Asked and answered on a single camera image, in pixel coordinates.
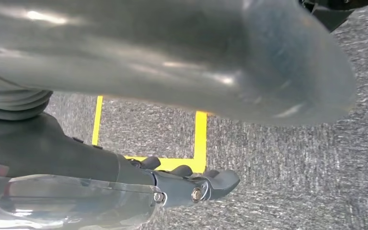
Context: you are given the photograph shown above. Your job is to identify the dark round object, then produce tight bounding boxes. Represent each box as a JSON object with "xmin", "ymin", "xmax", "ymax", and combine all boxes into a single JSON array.
[{"xmin": 298, "ymin": 0, "xmax": 368, "ymax": 33}]

